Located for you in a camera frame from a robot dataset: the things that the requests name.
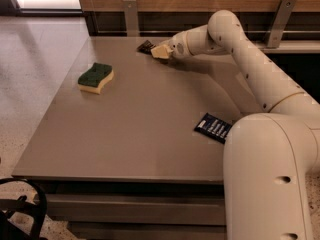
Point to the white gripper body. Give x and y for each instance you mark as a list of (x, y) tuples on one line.
[(177, 45)]

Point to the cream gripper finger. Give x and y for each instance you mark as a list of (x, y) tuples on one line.
[(161, 52)]

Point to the black chocolate rxbar wrapper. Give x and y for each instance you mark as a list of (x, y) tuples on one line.
[(145, 47)]

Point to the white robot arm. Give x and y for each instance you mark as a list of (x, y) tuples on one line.
[(267, 156)]

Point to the blue rxbar wrapper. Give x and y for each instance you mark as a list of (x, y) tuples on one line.
[(213, 128)]

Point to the green and yellow sponge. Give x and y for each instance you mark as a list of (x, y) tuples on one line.
[(95, 78)]

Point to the grey table drawer front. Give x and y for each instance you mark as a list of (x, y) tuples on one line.
[(136, 209)]

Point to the left metal wall bracket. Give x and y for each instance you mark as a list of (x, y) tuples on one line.
[(131, 18)]

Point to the metal wall bracket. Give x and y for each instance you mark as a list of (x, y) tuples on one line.
[(131, 18), (280, 20)]

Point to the right metal wall bracket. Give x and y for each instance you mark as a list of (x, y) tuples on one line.
[(280, 20)]

